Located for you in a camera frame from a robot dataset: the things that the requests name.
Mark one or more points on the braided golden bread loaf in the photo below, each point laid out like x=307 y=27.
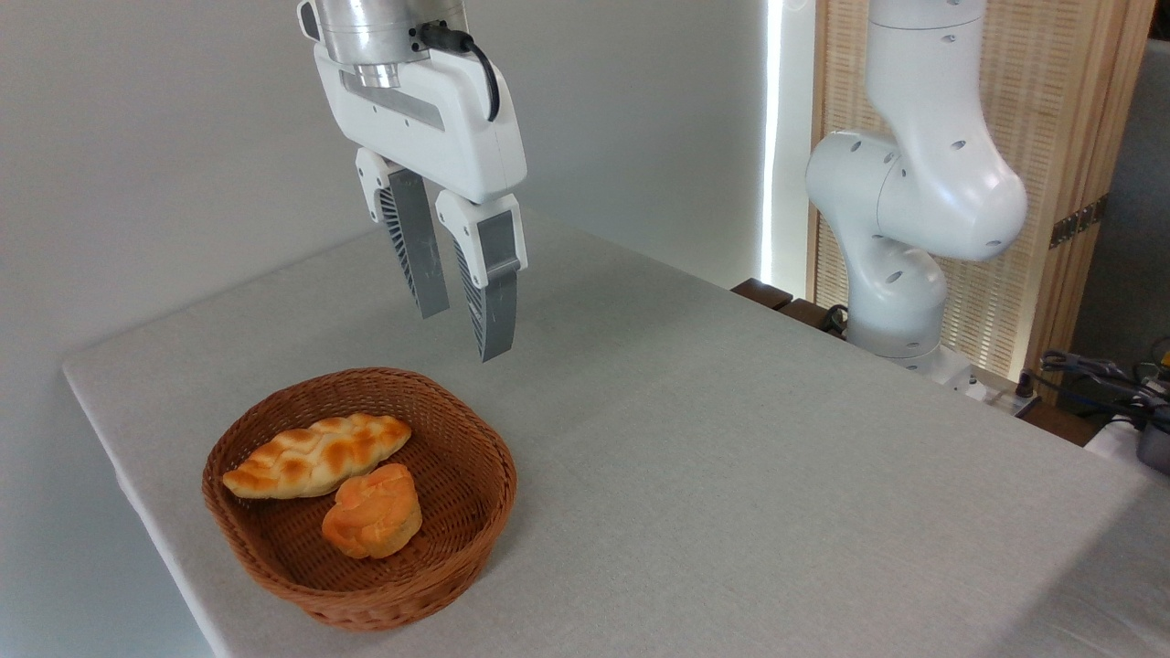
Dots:
x=315 y=452

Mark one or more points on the grey tablecloth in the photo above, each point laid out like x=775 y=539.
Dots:
x=777 y=512

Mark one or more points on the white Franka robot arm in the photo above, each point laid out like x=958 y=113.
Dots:
x=932 y=192

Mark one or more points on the orange muffin-shaped bread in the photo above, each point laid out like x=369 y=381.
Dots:
x=375 y=514

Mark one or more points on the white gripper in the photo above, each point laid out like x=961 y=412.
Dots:
x=452 y=132

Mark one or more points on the silver cylindrical wrist flange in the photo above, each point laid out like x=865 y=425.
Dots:
x=375 y=27

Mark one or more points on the black screen hinge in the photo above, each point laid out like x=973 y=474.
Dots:
x=1079 y=222

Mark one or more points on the brown wicker basket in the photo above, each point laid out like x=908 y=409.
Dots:
x=457 y=512

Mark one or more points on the wooden slatted screen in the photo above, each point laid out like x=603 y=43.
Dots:
x=1060 y=110

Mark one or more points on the dark brown wooden block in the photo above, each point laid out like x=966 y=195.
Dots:
x=761 y=293
x=809 y=315

